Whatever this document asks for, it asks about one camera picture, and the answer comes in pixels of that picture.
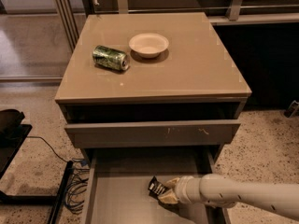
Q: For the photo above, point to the open grey middle drawer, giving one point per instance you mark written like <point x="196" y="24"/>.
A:
<point x="118" y="192"/>

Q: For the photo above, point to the grey top drawer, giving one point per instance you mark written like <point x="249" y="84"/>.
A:
<point x="153" y="133"/>

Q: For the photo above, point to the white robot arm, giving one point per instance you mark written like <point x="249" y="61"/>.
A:
<point x="217" y="190"/>

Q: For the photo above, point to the white paper bowl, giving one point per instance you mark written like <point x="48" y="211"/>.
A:
<point x="148" y="45"/>

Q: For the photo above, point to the metal railing frame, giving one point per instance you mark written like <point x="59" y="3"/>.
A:
<point x="220" y="12"/>

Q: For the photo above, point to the green soda can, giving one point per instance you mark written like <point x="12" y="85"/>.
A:
<point x="111" y="58"/>

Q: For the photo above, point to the black stand base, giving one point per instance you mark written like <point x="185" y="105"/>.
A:
<point x="12" y="135"/>

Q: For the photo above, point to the grey drawer cabinet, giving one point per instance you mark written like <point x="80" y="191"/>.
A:
<point x="194" y="79"/>

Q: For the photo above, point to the black rxbar chocolate wrapper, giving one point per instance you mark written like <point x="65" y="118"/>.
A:
<point x="156" y="188"/>

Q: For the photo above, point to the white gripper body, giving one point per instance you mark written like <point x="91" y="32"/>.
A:
<point x="181" y="189"/>

